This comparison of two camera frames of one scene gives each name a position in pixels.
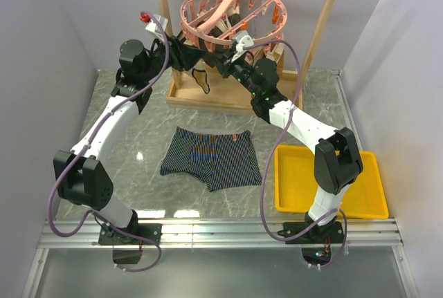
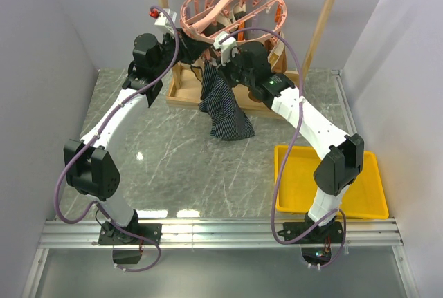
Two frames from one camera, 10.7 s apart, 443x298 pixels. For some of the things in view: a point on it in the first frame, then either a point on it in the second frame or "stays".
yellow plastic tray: (295, 184) stays
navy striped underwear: (223, 158) to (219, 100)
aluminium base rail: (205, 233) stays
